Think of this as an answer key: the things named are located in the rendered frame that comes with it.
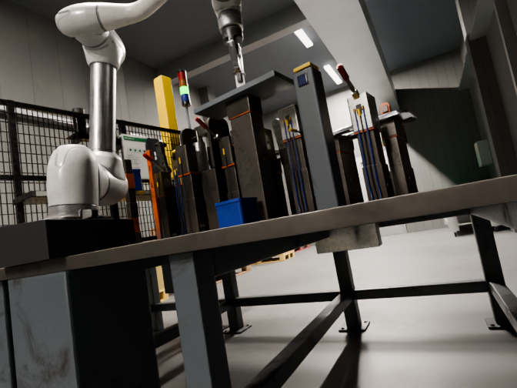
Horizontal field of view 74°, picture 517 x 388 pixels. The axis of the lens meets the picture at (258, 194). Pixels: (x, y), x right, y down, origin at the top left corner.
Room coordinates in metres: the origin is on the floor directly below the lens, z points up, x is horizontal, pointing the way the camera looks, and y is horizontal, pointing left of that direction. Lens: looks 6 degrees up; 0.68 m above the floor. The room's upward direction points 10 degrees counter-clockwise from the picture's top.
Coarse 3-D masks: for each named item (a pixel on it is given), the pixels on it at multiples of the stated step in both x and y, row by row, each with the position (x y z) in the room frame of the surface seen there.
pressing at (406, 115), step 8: (392, 112) 1.14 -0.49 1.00; (400, 112) 1.13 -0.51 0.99; (408, 112) 1.16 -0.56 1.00; (384, 120) 1.23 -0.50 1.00; (400, 120) 1.26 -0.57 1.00; (408, 120) 1.27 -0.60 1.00; (344, 128) 1.24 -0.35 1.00; (344, 136) 1.37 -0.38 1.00; (352, 136) 1.40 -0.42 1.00; (280, 160) 1.62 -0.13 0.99
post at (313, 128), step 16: (320, 80) 1.03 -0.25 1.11; (304, 96) 1.02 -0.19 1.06; (320, 96) 1.01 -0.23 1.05; (304, 112) 1.02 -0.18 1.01; (320, 112) 0.99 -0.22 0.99; (304, 128) 1.03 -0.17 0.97; (320, 128) 1.00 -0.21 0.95; (320, 144) 1.00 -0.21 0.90; (320, 160) 1.01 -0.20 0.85; (336, 160) 1.03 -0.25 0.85; (320, 176) 1.01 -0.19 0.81; (336, 176) 1.01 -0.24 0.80; (320, 192) 1.02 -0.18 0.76; (336, 192) 1.00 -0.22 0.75; (320, 208) 1.02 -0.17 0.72
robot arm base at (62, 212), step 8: (48, 208) 1.13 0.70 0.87; (56, 208) 1.11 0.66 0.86; (64, 208) 1.11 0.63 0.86; (72, 208) 1.11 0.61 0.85; (80, 208) 1.13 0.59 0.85; (88, 208) 1.15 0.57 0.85; (96, 208) 1.19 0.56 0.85; (48, 216) 1.12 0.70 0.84; (56, 216) 1.09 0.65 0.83; (64, 216) 1.07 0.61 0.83; (72, 216) 1.10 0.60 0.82; (80, 216) 1.12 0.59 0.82; (88, 216) 1.11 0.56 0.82; (96, 216) 1.12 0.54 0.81; (104, 216) 1.18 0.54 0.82
